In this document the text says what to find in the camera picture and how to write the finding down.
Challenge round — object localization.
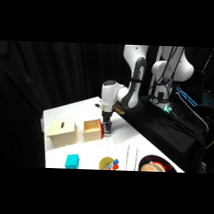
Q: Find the small green light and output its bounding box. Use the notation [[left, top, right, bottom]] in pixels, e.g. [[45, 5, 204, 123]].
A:
[[162, 104, 178, 117]]

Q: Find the blue capped marker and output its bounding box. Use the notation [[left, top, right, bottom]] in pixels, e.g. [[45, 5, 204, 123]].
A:
[[108, 157, 120, 169]]

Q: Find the black curtain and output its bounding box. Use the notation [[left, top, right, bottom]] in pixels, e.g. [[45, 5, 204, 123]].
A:
[[0, 40, 214, 175]]

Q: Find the yellow round plate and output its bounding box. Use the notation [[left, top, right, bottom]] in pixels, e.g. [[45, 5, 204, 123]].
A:
[[98, 156, 115, 171]]

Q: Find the black round bowl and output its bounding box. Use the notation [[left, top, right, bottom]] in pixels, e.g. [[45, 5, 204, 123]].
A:
[[138, 153, 178, 173]]

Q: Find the toy burger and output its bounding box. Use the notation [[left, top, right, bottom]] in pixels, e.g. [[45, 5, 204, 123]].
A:
[[140, 161, 167, 173]]

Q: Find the tan wrist mount piece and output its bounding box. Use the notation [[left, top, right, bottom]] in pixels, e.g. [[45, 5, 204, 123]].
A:
[[113, 101, 126, 117]]

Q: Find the teal block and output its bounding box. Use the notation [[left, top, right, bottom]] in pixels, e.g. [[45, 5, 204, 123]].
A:
[[64, 153, 80, 170]]

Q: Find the blue striped panel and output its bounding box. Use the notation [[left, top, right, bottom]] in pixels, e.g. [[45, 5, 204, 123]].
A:
[[175, 85, 200, 108]]

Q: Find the light wooden box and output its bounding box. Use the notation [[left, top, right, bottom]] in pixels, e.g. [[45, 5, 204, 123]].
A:
[[46, 117, 80, 150]]

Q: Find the teal lit screen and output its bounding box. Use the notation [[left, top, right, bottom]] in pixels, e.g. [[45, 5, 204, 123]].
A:
[[201, 91, 214, 109]]

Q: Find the black cloth covered stand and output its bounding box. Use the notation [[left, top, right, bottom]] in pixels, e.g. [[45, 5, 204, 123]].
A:
[[116, 93, 210, 174]]

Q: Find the thin metal rod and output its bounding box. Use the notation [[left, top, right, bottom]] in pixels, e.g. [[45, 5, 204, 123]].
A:
[[134, 146, 140, 171], [125, 144, 131, 171]]

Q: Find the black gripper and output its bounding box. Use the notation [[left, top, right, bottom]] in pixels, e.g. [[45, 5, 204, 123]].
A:
[[100, 110, 115, 137]]

